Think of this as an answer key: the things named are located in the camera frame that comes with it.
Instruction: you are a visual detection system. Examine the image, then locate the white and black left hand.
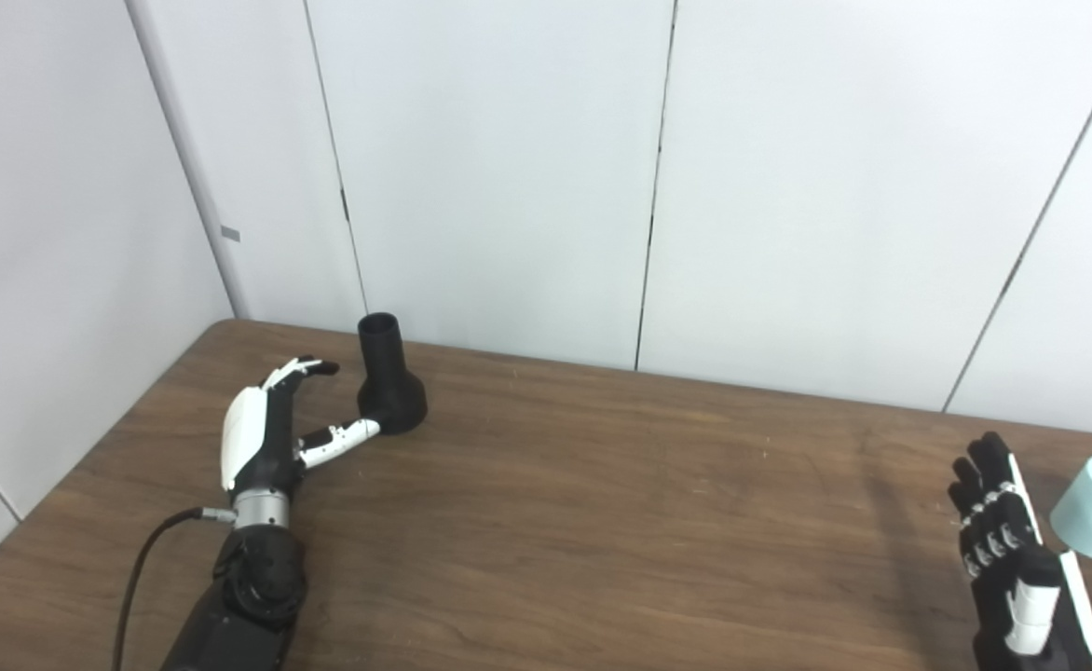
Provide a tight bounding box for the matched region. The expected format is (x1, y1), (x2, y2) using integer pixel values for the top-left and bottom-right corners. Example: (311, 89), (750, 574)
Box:
(220, 356), (382, 495)

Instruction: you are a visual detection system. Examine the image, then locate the white and black right hand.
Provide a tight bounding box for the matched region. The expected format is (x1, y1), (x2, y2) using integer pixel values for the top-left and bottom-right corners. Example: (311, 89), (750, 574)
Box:
(948, 431), (1092, 671)

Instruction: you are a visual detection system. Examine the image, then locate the black funnel-shaped nozzle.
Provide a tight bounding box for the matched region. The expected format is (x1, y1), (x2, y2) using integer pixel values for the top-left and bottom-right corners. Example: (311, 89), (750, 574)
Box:
(357, 313), (430, 437)

